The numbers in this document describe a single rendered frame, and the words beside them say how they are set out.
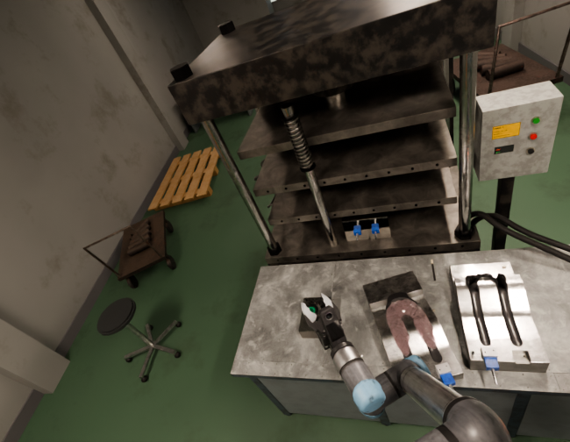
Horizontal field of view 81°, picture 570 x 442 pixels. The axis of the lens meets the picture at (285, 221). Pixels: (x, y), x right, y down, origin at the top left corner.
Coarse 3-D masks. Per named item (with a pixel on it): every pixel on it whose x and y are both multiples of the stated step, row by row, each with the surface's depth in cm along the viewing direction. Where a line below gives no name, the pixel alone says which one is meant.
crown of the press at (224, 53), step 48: (336, 0) 163; (384, 0) 133; (432, 0) 112; (480, 0) 108; (240, 48) 156; (288, 48) 129; (336, 48) 126; (384, 48) 123; (432, 48) 120; (480, 48) 118; (192, 96) 151; (240, 96) 147; (288, 96) 143; (336, 96) 176
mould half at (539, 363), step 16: (464, 272) 163; (480, 272) 160; (496, 272) 157; (512, 272) 155; (464, 288) 149; (480, 288) 147; (496, 288) 145; (512, 288) 143; (464, 304) 147; (496, 304) 143; (512, 304) 141; (528, 304) 139; (464, 320) 144; (496, 320) 140; (528, 320) 136; (464, 336) 143; (496, 336) 135; (528, 336) 131; (480, 352) 132; (544, 352) 125; (480, 368) 135; (512, 368) 130; (528, 368) 128; (544, 368) 126
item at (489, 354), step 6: (486, 348) 130; (492, 348) 129; (486, 354) 129; (492, 354) 128; (486, 360) 128; (492, 360) 128; (486, 366) 127; (492, 366) 126; (498, 366) 126; (492, 372) 126
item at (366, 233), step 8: (352, 216) 203; (360, 216) 200; (368, 216) 198; (376, 216) 196; (384, 216) 194; (344, 224) 203; (352, 224) 202; (360, 224) 200; (368, 224) 199; (376, 224) 198; (384, 224) 197; (352, 232) 207; (368, 232) 204; (384, 232) 202
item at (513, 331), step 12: (468, 276) 151; (480, 276) 149; (492, 276) 148; (504, 276) 145; (468, 288) 148; (504, 288) 146; (480, 300) 145; (504, 300) 142; (480, 312) 144; (504, 312) 141; (480, 324) 141; (516, 324) 136; (480, 336) 137; (516, 336) 133
